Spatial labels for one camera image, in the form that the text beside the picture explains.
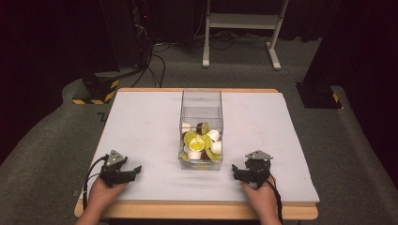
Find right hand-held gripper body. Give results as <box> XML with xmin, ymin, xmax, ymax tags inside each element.
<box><xmin>241</xmin><ymin>149</ymin><xmax>274</xmax><ymax>189</ymax></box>

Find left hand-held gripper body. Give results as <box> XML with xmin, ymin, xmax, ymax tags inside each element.
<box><xmin>99</xmin><ymin>149</ymin><xmax>137</xmax><ymax>188</ymax></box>

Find pile of coffee capsules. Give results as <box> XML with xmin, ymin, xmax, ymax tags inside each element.
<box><xmin>181</xmin><ymin>121</ymin><xmax>223</xmax><ymax>163</ymax></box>

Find clear plastic box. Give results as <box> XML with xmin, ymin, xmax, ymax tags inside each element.
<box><xmin>177</xmin><ymin>88</ymin><xmax>224</xmax><ymax>172</ymax></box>

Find person's left hand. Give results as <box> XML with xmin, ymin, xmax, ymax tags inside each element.
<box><xmin>88</xmin><ymin>177</ymin><xmax>129</xmax><ymax>214</ymax></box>

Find person's right hand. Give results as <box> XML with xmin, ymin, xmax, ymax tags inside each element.
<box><xmin>240</xmin><ymin>175</ymin><xmax>278</xmax><ymax>218</ymax></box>

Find white foam mat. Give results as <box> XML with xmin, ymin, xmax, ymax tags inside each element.
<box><xmin>82</xmin><ymin>91</ymin><xmax>321</xmax><ymax>204</ymax></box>

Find wooden table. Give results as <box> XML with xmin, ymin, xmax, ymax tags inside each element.
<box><xmin>73</xmin><ymin>87</ymin><xmax>319</xmax><ymax>220</ymax></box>

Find black stand with striped base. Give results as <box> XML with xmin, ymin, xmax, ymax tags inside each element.
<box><xmin>71</xmin><ymin>0</ymin><xmax>152</xmax><ymax>106</ymax></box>

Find black stand with dark base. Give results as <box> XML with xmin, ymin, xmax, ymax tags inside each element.
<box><xmin>295</xmin><ymin>0</ymin><xmax>398</xmax><ymax>111</ymax></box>

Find dark equipment rack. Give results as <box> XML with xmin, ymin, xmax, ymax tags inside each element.
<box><xmin>130</xmin><ymin>0</ymin><xmax>158</xmax><ymax>68</ymax></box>

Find white metal stand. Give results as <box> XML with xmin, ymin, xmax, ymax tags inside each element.
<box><xmin>202</xmin><ymin>0</ymin><xmax>291</xmax><ymax>71</ymax></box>

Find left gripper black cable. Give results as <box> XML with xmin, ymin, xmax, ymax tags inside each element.
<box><xmin>82</xmin><ymin>155</ymin><xmax>109</xmax><ymax>212</ymax></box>

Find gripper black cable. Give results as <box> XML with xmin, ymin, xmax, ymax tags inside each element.
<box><xmin>264</xmin><ymin>174</ymin><xmax>285</xmax><ymax>225</ymax></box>
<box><xmin>82</xmin><ymin>155</ymin><xmax>109</xmax><ymax>212</ymax></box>

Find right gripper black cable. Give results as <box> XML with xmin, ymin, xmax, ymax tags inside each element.
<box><xmin>264</xmin><ymin>174</ymin><xmax>285</xmax><ymax>225</ymax></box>

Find black floor cables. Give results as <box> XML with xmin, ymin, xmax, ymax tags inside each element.
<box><xmin>130</xmin><ymin>40</ymin><xmax>172</xmax><ymax>89</ymax></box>

